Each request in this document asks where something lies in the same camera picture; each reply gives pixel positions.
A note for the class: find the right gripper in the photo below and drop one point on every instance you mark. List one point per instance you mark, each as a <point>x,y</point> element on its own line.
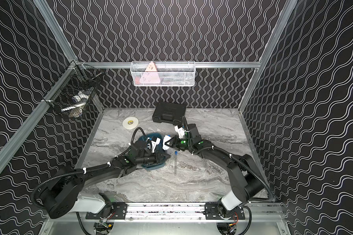
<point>174,140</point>

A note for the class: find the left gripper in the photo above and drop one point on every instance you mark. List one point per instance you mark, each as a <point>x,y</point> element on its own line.
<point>158,157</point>

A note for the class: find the white wipe cloth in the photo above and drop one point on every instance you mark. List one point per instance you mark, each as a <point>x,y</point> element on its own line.
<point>167,142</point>

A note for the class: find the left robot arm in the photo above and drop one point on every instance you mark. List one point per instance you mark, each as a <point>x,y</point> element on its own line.
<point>62,193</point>

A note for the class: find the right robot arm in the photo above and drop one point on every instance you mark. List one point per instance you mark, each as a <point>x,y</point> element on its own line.
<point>246,181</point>

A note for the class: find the teal plastic tray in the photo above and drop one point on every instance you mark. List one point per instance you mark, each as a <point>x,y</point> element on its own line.
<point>158,150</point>

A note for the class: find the black plastic tool case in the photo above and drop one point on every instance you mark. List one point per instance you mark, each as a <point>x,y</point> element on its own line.
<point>171,113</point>

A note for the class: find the white tape roll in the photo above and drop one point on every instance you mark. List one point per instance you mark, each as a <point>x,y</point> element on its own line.
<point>130,123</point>

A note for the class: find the pink triangular card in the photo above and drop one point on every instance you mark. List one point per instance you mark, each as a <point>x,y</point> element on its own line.
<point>150,76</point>

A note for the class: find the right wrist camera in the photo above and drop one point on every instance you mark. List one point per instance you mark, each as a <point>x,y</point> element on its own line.
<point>180,131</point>

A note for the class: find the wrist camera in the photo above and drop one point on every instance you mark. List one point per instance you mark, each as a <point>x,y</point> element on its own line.
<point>155,141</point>
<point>180,131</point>

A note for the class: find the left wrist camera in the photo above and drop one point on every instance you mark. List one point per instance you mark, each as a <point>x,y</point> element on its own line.
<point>155,141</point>

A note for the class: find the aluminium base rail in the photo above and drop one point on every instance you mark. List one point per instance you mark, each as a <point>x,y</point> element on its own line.
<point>187,212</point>

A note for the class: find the white wire basket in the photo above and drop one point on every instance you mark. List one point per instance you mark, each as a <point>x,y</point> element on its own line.
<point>171,73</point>

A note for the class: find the black wire basket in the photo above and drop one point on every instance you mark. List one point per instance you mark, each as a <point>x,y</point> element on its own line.
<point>77,91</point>

